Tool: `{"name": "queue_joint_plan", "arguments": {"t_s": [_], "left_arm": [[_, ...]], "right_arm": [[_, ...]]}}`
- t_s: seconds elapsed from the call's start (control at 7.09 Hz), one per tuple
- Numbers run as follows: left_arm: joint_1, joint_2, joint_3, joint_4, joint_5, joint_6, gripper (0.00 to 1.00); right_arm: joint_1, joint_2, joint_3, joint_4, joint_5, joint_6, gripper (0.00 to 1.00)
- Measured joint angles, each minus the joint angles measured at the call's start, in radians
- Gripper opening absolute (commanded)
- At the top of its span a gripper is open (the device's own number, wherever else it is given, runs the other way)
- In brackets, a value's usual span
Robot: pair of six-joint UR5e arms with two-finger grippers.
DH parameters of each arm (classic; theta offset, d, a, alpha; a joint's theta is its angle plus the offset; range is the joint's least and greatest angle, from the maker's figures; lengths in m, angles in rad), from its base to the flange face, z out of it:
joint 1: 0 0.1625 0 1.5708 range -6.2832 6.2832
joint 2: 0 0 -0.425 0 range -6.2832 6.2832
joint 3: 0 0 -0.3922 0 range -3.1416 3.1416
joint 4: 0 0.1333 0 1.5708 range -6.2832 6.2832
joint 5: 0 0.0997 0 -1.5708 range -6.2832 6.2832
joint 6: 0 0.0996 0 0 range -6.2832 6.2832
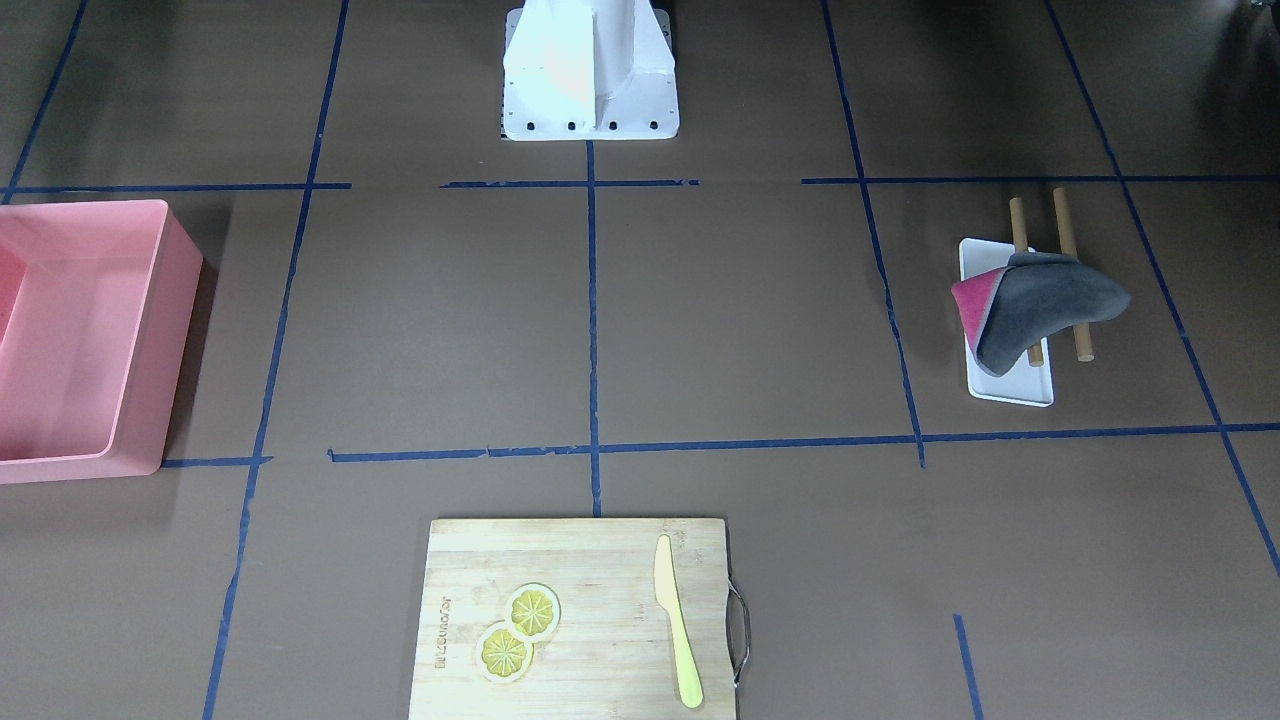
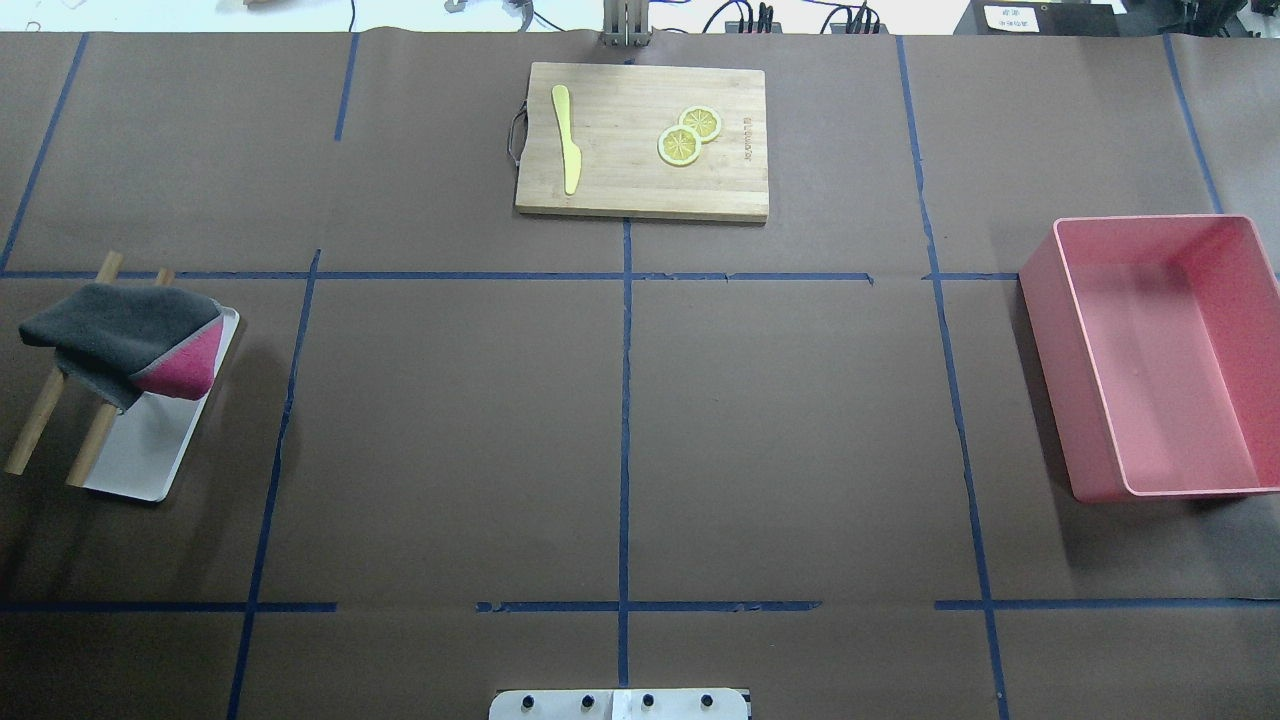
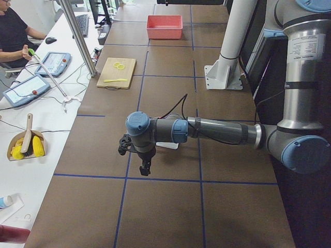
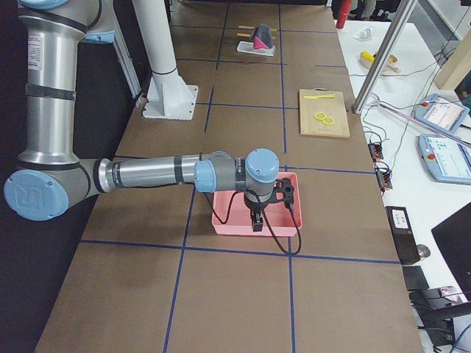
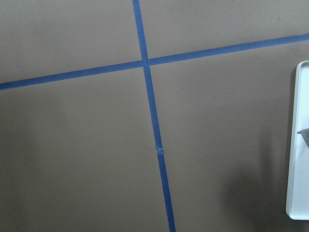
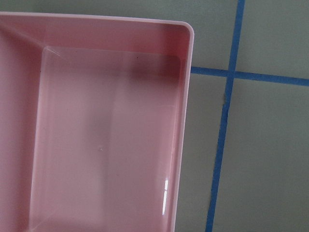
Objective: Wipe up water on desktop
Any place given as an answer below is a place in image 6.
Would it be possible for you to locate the pink plastic bin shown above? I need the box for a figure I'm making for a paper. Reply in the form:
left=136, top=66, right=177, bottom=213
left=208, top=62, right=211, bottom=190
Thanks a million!
left=0, top=12, right=194, bottom=232

